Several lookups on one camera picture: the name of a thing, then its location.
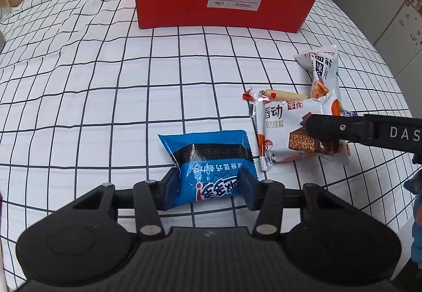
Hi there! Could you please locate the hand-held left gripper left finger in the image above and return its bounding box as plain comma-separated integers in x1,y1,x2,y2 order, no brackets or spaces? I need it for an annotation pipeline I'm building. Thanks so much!
73,168,181,242

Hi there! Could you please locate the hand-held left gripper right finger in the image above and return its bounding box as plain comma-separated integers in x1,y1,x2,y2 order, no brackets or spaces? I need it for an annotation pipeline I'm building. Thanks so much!
239,169,351,242

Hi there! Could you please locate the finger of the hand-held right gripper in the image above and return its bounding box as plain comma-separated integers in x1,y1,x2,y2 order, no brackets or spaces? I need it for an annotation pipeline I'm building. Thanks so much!
301,113,374,145

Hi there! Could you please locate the white chocolate cake packet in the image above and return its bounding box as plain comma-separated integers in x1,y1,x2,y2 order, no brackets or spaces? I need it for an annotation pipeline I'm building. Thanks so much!
251,93,352,171

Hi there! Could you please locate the blue snack packet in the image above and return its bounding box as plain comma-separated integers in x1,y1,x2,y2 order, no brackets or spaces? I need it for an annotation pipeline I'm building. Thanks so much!
157,129,260,211

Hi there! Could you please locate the white spicy strip packet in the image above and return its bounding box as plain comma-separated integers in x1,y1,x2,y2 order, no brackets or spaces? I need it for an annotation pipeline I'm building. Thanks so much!
294,45,342,106

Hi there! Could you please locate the sausage stick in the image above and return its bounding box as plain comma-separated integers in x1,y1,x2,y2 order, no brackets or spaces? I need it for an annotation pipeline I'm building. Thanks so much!
242,89,309,104

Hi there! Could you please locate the person's right forearm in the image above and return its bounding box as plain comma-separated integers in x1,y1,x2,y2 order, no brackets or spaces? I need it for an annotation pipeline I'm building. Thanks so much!
404,173,422,263

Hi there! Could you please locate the checkered tablecloth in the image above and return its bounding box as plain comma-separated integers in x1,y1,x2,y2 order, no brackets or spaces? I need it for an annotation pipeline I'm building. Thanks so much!
0,0,422,292

